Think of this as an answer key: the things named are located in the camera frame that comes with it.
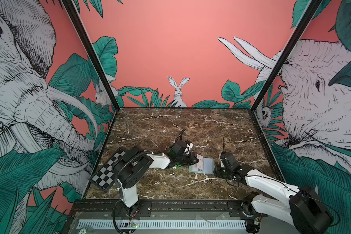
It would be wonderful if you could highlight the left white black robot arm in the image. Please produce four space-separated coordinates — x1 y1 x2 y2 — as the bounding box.
112 140 199 208

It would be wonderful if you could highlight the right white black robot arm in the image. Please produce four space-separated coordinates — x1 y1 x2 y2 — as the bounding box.
214 152 334 234

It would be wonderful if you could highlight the black white checkerboard plate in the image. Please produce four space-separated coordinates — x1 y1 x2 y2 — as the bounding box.
89 147 128 193

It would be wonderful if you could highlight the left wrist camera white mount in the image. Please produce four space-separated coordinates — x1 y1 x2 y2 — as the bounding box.
184 140 193 155

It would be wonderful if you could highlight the black front mounting rail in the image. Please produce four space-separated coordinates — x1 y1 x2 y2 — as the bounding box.
69 199 245 217

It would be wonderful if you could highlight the white perforated cable duct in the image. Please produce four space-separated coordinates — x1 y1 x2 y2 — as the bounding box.
76 219 246 230

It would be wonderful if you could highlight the left black frame post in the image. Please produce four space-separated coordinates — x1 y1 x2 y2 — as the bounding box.
62 0 120 112

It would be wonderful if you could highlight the black frame post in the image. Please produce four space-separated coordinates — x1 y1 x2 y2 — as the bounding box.
62 0 120 112
250 0 322 113

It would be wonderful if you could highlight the right black frame post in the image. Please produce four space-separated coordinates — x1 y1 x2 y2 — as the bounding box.
250 0 322 113

